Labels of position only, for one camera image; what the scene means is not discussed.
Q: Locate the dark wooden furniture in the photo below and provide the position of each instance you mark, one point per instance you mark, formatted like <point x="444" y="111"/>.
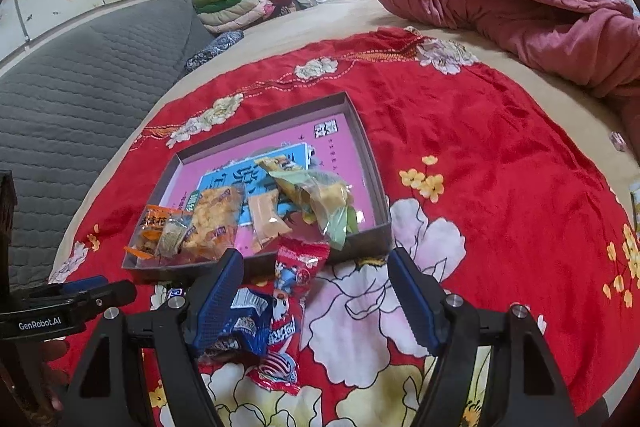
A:
<point x="6" y="217"/>

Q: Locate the yellow white packet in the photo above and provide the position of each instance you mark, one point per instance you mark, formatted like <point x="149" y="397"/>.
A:
<point x="635" y="207"/>

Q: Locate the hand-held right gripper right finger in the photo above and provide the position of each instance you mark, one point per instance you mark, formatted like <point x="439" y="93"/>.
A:
<point x="412" y="302"/>

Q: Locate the clear yellow cracker packet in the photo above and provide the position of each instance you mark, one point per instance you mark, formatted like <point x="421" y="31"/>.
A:
<point x="212" y="217"/>

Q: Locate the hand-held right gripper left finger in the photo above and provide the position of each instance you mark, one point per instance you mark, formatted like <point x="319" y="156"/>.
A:
<point x="217" y="302"/>

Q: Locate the red floral blanket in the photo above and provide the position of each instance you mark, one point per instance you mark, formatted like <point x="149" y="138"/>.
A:
<point x="475" y="132"/>

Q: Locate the shallow grey cardboard box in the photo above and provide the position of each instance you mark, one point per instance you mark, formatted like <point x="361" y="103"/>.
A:
<point x="345" y="142"/>

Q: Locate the orange peanut snack packet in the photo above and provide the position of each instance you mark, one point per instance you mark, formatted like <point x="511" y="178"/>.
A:
<point x="147" y="227"/>

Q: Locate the clear green-label snack packet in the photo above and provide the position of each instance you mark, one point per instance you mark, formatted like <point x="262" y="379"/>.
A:
<point x="325" y="202"/>

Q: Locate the pink quilted duvet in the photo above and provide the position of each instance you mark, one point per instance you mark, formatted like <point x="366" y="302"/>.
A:
<point x="525" y="2"/>

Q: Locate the peach wafer packet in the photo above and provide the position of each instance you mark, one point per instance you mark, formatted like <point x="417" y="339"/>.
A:
<point x="265" y="219"/>

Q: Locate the blue snack packet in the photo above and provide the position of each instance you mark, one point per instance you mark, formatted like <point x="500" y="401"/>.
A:
<point x="250" y="322"/>

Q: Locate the beige bed sheet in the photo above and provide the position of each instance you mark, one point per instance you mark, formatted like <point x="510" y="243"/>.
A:
<point x="325" y="14"/>

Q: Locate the person's left hand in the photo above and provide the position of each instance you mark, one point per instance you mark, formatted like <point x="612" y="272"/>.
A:
<point x="52" y="357"/>

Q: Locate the red cartoon snack packet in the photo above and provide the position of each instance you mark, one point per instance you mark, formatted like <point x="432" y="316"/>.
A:
<point x="295" y="277"/>

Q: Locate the grey quilted headboard cover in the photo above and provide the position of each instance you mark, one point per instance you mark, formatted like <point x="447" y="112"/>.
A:
<point x="90" y="72"/>

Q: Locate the yellow snack packet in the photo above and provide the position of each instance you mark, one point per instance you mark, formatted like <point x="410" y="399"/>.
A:
<point x="280" y="169"/>

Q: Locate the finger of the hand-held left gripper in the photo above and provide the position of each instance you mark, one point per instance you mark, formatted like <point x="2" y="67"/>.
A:
<point x="112" y="294"/>
<point x="85" y="284"/>

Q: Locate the blue patterned cloth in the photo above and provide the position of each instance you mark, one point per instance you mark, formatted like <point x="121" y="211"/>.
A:
<point x="215" y="47"/>

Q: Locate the stack of folded clothes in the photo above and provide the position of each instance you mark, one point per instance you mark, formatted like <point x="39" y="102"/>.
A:
<point x="230" y="2"/>

